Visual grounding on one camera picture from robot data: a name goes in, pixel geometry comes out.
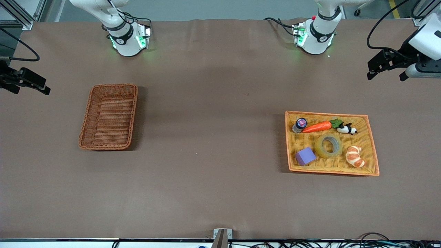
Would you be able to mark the yellow flat wicker basket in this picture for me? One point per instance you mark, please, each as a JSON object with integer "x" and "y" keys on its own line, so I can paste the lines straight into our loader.
{"x": 327, "y": 165}

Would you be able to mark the camera stand post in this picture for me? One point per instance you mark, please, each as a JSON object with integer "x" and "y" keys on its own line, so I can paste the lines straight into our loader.
{"x": 219, "y": 241}

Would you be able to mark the purple foam cube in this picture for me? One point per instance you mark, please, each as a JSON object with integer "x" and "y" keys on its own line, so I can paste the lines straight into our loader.
{"x": 305, "y": 156}

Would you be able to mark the small jar purple lid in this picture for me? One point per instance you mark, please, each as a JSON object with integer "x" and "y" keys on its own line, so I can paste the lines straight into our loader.
{"x": 300, "y": 123}

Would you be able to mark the yellowish clear tape roll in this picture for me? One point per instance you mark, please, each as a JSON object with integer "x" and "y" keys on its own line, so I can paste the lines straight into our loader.
{"x": 318, "y": 148}

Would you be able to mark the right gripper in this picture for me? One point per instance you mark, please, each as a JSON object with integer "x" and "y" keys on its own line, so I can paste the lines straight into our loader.
{"x": 7, "y": 76}

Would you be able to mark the grey metal mount bracket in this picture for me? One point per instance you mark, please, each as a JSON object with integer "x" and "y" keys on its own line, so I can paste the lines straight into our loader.
{"x": 230, "y": 234}

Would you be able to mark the brown deep wicker basket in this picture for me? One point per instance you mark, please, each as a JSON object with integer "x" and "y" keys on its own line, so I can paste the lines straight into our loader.
{"x": 110, "y": 117}

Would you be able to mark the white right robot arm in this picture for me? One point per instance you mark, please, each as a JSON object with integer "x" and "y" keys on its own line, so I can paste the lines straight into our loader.
{"x": 127, "y": 44}

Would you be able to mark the black caster wheel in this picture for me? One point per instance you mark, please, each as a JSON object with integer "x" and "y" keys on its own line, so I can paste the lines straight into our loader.
{"x": 358, "y": 12}

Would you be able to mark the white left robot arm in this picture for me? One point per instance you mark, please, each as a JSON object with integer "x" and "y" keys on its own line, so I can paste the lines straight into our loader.
{"x": 315, "y": 38}

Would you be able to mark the orange toy carrot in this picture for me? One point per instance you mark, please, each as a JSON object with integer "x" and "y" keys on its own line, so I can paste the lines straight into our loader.
{"x": 317, "y": 127}

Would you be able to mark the black white panda toy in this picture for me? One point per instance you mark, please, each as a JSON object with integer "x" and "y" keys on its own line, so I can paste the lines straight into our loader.
{"x": 346, "y": 129}

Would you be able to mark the aluminium frame profile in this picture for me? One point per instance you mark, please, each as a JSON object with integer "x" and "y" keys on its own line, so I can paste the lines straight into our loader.
{"x": 421, "y": 20}
{"x": 20, "y": 17}

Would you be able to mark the table cover cloth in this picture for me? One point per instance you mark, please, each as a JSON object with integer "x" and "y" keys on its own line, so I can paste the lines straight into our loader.
{"x": 220, "y": 103}

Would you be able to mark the toy croissant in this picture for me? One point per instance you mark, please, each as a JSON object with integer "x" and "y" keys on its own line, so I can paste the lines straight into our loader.
{"x": 355, "y": 158}

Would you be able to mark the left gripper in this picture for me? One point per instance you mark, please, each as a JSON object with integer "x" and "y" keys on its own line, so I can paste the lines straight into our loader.
{"x": 405, "y": 50}

